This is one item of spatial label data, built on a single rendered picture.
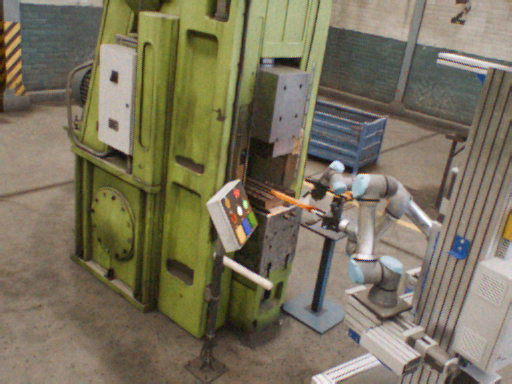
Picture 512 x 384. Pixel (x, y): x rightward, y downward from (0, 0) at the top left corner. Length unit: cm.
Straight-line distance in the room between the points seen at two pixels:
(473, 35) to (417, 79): 128
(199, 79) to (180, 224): 96
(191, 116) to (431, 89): 814
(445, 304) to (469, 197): 54
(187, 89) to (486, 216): 179
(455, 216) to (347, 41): 939
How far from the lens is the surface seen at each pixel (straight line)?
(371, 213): 261
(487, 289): 253
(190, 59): 320
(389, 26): 1131
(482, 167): 250
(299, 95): 321
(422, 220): 310
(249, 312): 362
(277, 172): 362
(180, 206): 344
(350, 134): 702
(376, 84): 1143
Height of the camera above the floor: 225
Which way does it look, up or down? 22 degrees down
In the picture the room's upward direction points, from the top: 8 degrees clockwise
